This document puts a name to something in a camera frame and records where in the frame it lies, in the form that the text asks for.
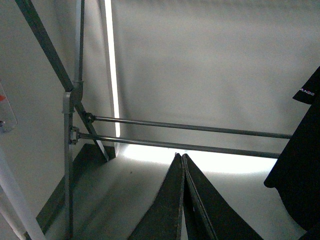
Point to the black printed t-shirt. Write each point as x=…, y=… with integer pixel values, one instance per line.
x=296, y=173

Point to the grey metal drying rack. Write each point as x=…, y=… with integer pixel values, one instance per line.
x=78, y=122

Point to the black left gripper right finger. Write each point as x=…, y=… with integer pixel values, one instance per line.
x=215, y=219

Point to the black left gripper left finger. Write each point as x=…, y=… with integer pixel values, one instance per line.
x=163, y=219

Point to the white vertical light strip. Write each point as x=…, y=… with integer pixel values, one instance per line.
x=110, y=56

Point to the white tube at left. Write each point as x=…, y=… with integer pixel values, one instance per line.
x=18, y=201

